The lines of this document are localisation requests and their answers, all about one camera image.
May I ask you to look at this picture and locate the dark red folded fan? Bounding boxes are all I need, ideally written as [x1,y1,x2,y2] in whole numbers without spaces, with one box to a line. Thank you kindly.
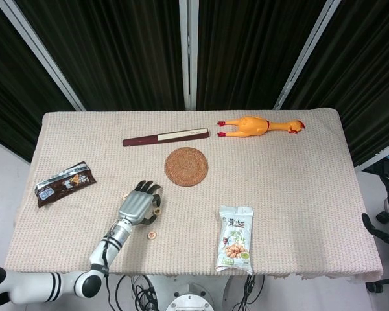
[122,127,212,148]

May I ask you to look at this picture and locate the dark pleated curtain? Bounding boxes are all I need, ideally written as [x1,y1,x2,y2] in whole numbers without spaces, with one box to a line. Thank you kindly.
[0,0,77,163]
[281,0,389,168]
[14,0,185,111]
[196,0,331,110]

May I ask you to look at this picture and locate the yellow rubber chicken toy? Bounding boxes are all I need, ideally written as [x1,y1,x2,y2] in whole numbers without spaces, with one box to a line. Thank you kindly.
[217,115,306,138]

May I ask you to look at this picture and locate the black floor cable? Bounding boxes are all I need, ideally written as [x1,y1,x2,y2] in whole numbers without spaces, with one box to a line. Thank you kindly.
[242,274,265,311]
[115,274,159,311]

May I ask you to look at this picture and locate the grey robot torso base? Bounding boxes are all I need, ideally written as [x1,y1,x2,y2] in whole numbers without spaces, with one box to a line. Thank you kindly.
[145,274,238,311]

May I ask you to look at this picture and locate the white metal frame rail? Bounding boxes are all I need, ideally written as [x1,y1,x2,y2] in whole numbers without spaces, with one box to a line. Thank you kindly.
[353,141,389,171]

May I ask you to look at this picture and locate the beige woven tablecloth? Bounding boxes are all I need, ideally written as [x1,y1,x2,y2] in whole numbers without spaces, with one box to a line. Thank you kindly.
[3,108,384,281]

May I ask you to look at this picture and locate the white green peanut snack bag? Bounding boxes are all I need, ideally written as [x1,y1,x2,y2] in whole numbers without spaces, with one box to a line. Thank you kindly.
[215,205,255,275]

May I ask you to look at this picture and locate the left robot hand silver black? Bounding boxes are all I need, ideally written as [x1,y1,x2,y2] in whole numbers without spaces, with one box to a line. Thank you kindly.
[108,179,165,227]

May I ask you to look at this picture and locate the white metal frame post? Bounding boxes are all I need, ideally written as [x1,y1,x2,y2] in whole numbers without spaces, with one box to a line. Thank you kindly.
[0,0,87,111]
[178,0,199,110]
[272,0,343,110]

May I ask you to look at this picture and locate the round woven rattan coaster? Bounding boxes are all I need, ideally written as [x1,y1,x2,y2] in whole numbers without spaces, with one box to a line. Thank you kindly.
[163,146,210,187]

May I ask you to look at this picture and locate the brown snack bag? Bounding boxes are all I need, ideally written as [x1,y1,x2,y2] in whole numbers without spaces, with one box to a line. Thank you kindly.
[34,161,97,209]

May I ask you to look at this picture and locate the black office chair base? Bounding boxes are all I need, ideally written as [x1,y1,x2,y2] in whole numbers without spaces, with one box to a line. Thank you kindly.
[365,276,389,292]

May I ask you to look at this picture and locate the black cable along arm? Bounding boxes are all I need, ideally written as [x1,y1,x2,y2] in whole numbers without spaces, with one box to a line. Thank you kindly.
[99,226,116,311]

